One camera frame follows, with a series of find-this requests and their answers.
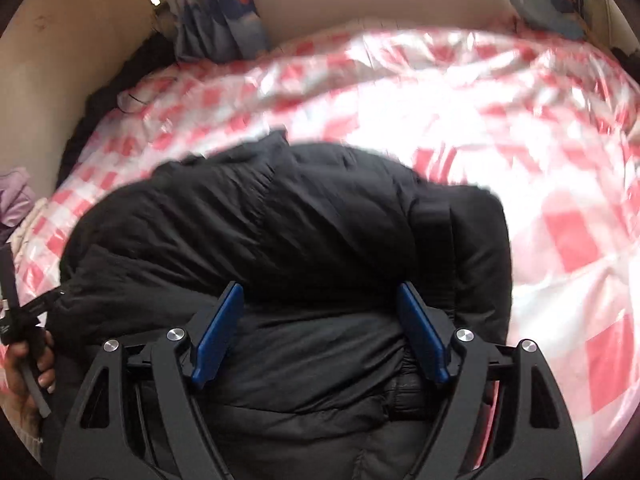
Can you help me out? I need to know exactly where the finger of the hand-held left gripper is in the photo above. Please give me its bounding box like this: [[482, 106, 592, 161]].
[[21, 287, 68, 322]]

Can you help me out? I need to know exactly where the black puffer jacket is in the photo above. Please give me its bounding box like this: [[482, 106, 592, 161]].
[[42, 130, 513, 480]]

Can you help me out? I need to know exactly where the person's left hand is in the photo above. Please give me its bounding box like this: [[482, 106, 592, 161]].
[[0, 330, 57, 428]]

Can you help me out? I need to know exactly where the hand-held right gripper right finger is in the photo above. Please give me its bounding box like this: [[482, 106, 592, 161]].
[[397, 281, 583, 480]]

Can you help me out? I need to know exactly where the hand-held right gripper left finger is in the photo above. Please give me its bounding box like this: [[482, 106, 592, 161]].
[[55, 281, 246, 480]]

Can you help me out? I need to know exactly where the black charging cable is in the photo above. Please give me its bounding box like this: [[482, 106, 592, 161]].
[[117, 91, 151, 114]]

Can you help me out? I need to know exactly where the pink checkered bed cover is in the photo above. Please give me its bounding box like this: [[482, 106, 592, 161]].
[[10, 20, 640, 476]]

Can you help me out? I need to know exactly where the black clothes pile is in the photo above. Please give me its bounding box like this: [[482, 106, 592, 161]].
[[57, 30, 181, 186]]

